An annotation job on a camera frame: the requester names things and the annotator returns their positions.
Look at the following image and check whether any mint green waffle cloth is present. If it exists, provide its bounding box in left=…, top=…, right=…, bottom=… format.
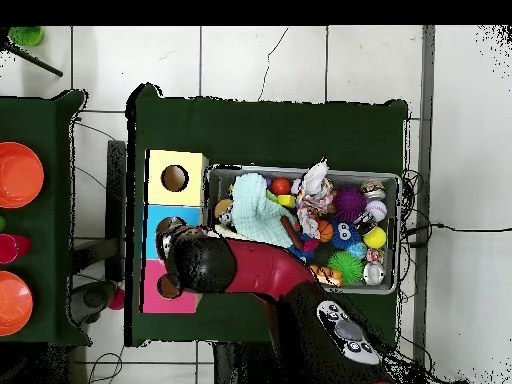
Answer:
left=230, top=172, right=299, bottom=249

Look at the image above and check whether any wooden box with three holes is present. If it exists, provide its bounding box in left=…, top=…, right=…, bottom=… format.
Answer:
left=139, top=149, right=210, bottom=315

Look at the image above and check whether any metal mesh bin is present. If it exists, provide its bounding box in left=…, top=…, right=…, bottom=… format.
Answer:
left=201, top=164, right=402, bottom=296

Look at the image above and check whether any small orange ball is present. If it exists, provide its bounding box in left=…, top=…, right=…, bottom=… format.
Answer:
left=270, top=176, right=292, bottom=197

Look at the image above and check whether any small orange basketball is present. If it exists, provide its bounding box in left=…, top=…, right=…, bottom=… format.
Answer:
left=317, top=219, right=335, bottom=243

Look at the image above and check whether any dark green table cloth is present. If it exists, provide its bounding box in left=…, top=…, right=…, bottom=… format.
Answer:
left=125, top=83, right=409, bottom=348

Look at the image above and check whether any blue spiky toy with eyes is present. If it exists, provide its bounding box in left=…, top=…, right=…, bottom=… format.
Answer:
left=329, top=219, right=363, bottom=250

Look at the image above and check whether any purple spiky ball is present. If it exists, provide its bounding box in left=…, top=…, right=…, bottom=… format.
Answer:
left=332, top=185, right=367, bottom=223

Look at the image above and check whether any orange building block plate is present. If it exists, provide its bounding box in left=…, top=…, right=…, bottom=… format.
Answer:
left=307, top=263, right=344, bottom=288

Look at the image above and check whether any green spiky ball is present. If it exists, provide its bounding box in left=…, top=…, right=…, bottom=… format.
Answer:
left=326, top=250, right=364, bottom=286

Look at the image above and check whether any white baseball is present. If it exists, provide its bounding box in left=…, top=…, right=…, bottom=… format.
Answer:
left=364, top=199, right=388, bottom=222

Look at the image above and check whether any plain yellow ball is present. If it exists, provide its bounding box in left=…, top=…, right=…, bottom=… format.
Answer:
left=362, top=226, right=388, bottom=249

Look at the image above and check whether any grey object with red ball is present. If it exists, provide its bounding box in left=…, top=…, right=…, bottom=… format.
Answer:
left=69, top=279, right=126, bottom=325

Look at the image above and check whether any green cloth of side table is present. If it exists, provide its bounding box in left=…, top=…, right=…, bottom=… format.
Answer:
left=0, top=90, right=91, bottom=347

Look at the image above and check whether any orange plastic bowl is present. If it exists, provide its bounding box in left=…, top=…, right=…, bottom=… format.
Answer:
left=0, top=141, right=45, bottom=209
left=0, top=270, right=34, bottom=337

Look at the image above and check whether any magenta plastic cup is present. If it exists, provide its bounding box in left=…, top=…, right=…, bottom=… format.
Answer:
left=0, top=233, right=32, bottom=264

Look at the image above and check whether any black rod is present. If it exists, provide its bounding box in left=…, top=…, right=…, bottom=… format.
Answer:
left=0, top=39, right=64, bottom=78

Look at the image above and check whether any green round object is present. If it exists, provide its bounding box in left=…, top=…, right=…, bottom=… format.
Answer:
left=8, top=26, right=44, bottom=47

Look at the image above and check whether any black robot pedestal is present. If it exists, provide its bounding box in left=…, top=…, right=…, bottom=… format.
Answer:
left=213, top=341, right=279, bottom=384

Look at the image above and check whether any thin black cable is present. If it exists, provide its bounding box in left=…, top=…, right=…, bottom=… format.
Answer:
left=403, top=222, right=512, bottom=238

